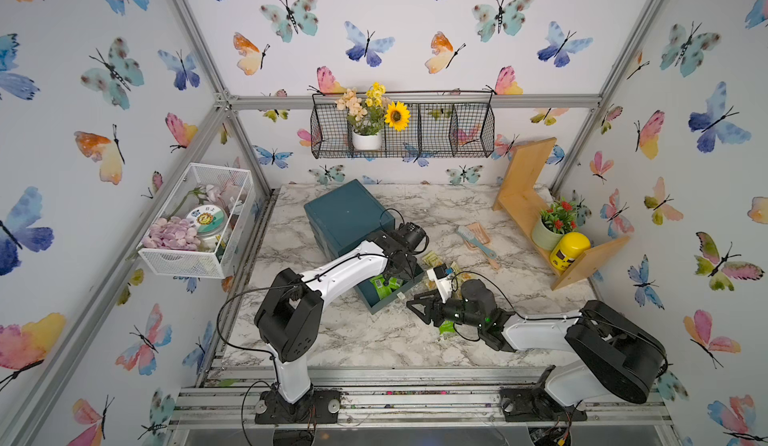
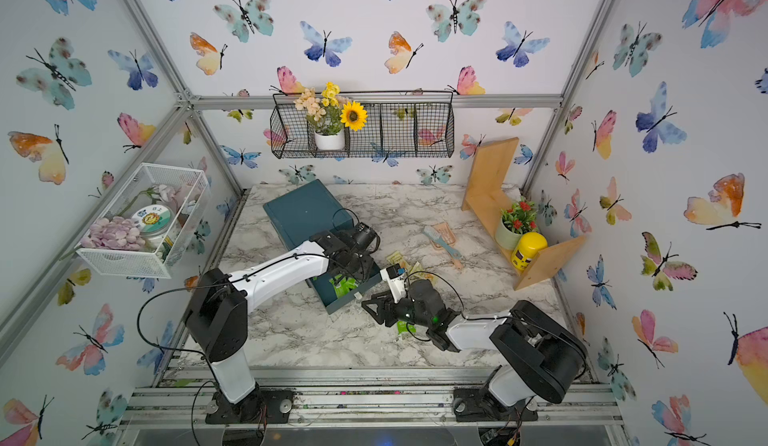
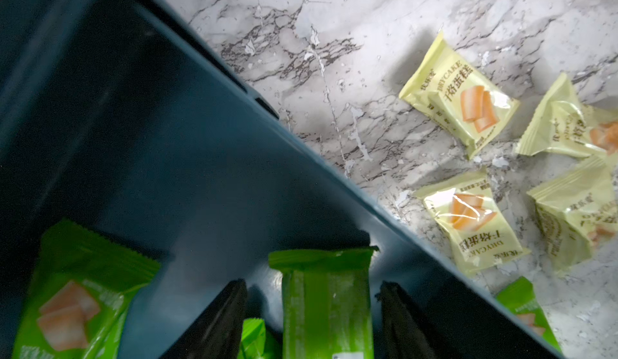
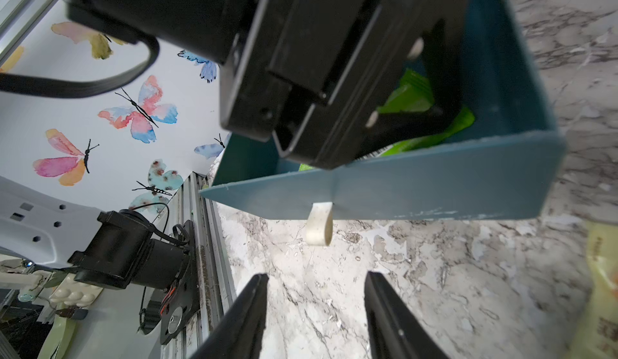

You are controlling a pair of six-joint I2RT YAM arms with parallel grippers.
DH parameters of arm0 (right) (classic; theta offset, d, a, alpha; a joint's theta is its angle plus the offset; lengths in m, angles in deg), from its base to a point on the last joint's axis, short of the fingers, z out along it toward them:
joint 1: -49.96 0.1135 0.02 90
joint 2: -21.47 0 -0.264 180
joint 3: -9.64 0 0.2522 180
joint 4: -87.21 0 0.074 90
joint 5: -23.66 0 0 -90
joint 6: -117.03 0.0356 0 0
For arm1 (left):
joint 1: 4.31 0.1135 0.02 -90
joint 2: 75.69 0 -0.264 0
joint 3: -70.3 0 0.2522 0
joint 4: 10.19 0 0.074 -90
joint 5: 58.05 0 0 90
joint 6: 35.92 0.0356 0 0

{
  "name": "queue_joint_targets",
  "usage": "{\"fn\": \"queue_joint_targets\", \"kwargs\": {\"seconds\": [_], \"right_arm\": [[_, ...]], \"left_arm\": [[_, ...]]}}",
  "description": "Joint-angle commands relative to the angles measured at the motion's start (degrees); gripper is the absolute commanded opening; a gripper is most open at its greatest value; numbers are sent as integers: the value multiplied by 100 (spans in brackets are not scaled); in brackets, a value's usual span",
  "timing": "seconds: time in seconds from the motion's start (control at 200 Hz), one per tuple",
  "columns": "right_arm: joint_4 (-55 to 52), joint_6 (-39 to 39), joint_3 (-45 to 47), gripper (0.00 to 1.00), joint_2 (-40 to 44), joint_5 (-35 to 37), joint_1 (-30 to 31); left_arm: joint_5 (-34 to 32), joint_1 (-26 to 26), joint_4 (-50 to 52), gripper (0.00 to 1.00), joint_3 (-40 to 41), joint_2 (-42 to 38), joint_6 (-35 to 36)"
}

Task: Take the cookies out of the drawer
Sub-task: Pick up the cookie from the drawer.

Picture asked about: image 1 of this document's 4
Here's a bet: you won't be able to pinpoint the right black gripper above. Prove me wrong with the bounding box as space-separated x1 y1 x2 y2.
404 289 484 332

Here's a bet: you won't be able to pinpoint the yellow cookie packet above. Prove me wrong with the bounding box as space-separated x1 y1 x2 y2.
452 271 472 286
422 251 445 269

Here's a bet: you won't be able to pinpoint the teal drawer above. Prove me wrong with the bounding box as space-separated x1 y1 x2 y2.
355 265 425 314

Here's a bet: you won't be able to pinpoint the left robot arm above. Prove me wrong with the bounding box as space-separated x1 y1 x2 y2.
254 222 429 405

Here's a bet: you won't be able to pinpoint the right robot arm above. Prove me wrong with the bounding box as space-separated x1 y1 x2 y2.
406 279 669 407

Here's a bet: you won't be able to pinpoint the teal drawer cabinet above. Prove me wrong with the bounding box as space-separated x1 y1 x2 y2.
304 180 395 260

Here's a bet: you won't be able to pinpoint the wooden zigzag shelf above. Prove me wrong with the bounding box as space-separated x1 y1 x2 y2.
492 137 631 291

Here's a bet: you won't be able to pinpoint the white pot with flowers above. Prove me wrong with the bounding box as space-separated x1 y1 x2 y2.
335 82 411 152

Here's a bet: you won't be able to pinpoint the yellow canister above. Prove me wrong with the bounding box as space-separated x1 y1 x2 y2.
549 232 592 271

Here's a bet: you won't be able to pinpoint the green pot red flowers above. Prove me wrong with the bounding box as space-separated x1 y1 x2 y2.
531 199 578 251

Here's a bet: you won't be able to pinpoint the round green tin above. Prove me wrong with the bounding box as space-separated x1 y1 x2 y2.
185 204 228 237

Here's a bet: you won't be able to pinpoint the pink artificial flowers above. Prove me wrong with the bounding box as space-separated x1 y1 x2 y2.
142 216 201 251

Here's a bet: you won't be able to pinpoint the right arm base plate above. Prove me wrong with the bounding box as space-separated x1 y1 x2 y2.
499 387 587 422

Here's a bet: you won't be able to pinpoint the black wire wall basket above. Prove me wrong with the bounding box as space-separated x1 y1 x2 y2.
309 90 497 160

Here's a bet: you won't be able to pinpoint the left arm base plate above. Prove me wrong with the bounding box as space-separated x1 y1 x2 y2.
254 389 341 426

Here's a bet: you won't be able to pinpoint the white wire wall basket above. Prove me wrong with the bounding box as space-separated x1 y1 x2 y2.
137 163 255 279

